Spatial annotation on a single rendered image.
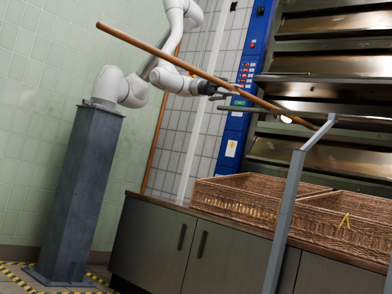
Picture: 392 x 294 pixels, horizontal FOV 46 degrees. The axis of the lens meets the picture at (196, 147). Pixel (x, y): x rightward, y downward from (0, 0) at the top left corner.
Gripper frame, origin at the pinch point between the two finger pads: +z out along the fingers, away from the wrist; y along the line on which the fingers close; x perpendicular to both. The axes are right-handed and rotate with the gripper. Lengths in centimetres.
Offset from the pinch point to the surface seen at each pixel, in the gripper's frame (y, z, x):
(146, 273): 101, -38, -9
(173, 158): 36, -97, -63
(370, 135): 3, 41, -65
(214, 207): 58, -7, -15
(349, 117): 3, 47, -28
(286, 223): 55, 41, -5
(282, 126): 4, -13, -64
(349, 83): -20, 31, -50
